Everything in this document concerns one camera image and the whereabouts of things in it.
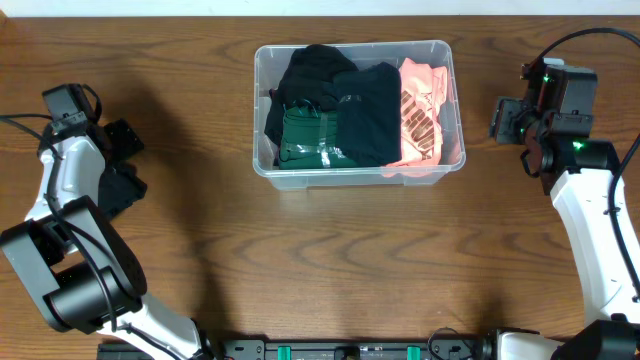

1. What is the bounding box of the dark navy garment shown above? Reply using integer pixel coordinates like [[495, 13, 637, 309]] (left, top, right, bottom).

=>
[[333, 62, 402, 167]]

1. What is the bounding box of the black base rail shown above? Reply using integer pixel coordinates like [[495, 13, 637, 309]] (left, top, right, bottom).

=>
[[96, 337, 501, 360]]

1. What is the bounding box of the large black garment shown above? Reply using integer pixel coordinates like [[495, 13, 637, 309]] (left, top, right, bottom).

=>
[[264, 44, 358, 146]]

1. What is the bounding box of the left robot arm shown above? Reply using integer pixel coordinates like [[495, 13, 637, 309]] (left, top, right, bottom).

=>
[[1, 83, 224, 359]]

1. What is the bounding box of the dark green garment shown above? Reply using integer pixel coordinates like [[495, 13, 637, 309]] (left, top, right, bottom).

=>
[[278, 106, 358, 170]]

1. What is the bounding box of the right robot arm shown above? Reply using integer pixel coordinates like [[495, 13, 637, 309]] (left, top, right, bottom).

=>
[[485, 59, 639, 359]]

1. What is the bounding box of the clear plastic storage bin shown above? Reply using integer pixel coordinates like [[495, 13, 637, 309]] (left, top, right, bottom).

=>
[[253, 40, 467, 191]]

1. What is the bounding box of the pink printed shirt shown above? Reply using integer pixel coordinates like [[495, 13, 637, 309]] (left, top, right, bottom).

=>
[[389, 58, 449, 168]]

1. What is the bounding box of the black garment with strap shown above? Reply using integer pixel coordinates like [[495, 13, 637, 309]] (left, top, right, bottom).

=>
[[98, 162, 147, 220]]

